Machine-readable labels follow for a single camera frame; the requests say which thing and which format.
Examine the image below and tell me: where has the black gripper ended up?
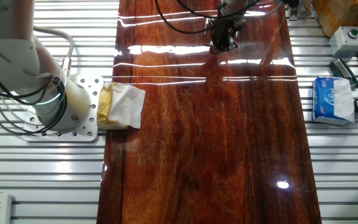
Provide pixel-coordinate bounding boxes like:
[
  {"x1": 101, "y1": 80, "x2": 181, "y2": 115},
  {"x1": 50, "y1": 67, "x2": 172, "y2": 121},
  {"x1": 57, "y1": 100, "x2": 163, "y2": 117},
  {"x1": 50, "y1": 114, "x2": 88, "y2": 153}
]
[{"x1": 209, "y1": 17, "x2": 242, "y2": 55}]

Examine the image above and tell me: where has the blue and white tissue pack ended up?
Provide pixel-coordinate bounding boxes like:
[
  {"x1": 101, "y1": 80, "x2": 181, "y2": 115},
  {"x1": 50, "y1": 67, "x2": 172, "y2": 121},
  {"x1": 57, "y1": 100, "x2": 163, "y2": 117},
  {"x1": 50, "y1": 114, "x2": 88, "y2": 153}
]
[{"x1": 311, "y1": 76, "x2": 356, "y2": 126}]

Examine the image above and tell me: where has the glossy brown wooden board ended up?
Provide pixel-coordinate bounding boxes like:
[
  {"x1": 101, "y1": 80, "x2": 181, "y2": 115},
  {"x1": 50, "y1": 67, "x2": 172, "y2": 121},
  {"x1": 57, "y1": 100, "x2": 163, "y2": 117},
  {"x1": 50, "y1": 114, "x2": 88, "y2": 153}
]
[{"x1": 96, "y1": 0, "x2": 323, "y2": 224}]

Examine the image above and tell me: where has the grey box with green button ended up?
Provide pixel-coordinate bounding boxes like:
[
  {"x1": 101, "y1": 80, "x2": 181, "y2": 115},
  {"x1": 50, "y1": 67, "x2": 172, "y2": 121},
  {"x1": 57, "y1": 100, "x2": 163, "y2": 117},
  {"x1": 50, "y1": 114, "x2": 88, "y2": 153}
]
[{"x1": 329, "y1": 26, "x2": 358, "y2": 59}]

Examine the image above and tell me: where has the gold and white tissue pack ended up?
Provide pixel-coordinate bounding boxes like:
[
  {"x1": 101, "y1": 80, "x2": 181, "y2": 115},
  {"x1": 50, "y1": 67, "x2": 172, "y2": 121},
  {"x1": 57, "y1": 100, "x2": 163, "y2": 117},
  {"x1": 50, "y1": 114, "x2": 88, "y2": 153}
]
[{"x1": 96, "y1": 82, "x2": 147, "y2": 131}]

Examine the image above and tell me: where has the black and green hand tool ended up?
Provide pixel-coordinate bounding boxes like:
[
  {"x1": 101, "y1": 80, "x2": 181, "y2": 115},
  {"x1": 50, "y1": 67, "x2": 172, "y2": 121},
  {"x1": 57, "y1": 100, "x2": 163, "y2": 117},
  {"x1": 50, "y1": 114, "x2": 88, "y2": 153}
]
[{"x1": 329, "y1": 58, "x2": 358, "y2": 91}]

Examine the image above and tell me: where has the brown cardboard box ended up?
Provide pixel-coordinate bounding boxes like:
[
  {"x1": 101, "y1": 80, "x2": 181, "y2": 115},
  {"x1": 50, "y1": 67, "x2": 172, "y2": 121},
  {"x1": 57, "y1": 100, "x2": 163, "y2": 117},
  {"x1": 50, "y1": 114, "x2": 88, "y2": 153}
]
[{"x1": 311, "y1": 0, "x2": 358, "y2": 38}]

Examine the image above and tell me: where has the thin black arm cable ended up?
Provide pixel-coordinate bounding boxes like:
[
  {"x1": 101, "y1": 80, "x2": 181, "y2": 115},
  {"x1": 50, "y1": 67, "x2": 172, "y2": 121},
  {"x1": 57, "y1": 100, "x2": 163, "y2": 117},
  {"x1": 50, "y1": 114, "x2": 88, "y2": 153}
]
[{"x1": 175, "y1": 0, "x2": 260, "y2": 19}]

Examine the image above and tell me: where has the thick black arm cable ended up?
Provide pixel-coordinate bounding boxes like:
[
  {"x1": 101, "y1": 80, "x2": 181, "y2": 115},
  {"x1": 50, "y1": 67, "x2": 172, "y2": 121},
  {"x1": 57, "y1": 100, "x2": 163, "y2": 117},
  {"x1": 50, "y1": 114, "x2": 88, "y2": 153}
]
[{"x1": 154, "y1": 0, "x2": 214, "y2": 35}]

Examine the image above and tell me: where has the thick grey base cable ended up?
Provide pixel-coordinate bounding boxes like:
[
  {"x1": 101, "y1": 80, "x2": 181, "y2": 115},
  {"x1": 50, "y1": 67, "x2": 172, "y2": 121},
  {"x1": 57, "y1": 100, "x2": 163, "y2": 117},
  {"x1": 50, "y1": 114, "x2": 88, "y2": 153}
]
[{"x1": 32, "y1": 26, "x2": 76, "y2": 77}]

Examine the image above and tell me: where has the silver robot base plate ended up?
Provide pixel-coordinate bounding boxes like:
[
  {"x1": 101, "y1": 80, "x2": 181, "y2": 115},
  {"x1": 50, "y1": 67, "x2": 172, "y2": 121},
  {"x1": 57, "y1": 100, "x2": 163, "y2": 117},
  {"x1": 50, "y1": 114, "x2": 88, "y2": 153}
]
[{"x1": 22, "y1": 74, "x2": 104, "y2": 143}]

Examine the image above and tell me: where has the looped black cable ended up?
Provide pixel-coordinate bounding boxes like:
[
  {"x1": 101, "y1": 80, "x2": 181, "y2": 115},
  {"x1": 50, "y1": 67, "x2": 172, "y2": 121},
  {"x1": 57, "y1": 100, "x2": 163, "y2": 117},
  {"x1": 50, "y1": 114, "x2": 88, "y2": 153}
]
[{"x1": 0, "y1": 30, "x2": 68, "y2": 136}]

